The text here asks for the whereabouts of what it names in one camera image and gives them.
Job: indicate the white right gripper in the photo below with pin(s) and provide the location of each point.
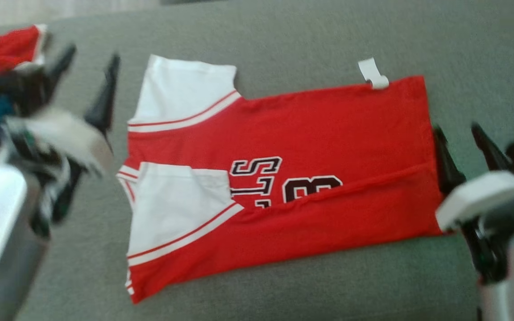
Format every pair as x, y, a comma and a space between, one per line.
480, 196

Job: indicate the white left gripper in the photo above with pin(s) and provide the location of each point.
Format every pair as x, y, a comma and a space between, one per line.
69, 138

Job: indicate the red white shorts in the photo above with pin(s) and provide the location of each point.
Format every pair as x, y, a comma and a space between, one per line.
2, 53

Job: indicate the red white jersey shirt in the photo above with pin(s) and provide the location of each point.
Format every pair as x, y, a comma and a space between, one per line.
328, 129

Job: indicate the grey sofa chaise cushion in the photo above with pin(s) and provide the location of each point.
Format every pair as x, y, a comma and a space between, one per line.
283, 35

